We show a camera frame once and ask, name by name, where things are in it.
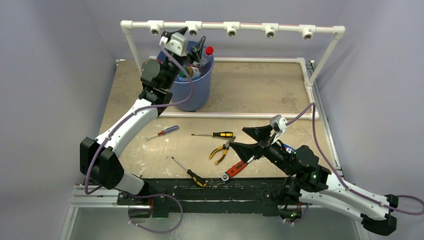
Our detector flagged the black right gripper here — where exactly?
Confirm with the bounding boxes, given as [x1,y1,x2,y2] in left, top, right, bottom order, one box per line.
[228,122,294,177]

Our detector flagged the red cap crushed bottle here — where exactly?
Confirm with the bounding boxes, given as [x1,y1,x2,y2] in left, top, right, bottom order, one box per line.
[192,46,214,68]

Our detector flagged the white label amber bottle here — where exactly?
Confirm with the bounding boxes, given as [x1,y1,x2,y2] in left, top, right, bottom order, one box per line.
[184,66,201,79]

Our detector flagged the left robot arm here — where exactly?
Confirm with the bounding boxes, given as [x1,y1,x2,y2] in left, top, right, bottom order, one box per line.
[80,27,206,205]

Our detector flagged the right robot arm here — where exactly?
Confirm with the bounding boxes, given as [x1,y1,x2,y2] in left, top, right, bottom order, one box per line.
[230,124,399,236]

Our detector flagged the blue plastic bin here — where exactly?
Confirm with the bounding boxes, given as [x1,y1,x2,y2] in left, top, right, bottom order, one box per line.
[170,55,214,112]

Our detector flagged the yellow black screwdriver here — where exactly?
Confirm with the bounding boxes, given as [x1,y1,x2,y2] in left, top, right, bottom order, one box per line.
[171,156,207,188]
[191,131,234,139]

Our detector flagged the red adjustable wrench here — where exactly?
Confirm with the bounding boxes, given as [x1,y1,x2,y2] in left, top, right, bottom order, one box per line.
[221,161,248,182]

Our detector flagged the pepsi label bottle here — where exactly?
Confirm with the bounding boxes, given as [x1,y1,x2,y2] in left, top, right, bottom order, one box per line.
[283,144,295,154]

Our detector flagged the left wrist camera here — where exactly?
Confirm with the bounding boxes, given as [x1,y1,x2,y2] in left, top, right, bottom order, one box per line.
[159,39,189,57]

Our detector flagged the yellow handle pliers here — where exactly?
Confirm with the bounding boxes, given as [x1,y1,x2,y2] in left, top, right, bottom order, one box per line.
[209,136,236,165]

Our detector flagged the white PVC pipe frame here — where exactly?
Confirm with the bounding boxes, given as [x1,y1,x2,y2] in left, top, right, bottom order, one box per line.
[120,20,346,103]

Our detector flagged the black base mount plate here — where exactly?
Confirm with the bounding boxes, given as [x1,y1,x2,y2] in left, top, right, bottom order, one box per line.
[117,177,298,218]

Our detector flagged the blue handle small screwdriver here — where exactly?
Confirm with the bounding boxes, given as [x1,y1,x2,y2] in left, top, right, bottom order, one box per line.
[145,125,180,141]

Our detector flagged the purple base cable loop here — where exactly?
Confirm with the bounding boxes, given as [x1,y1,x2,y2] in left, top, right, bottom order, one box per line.
[127,193,184,234]

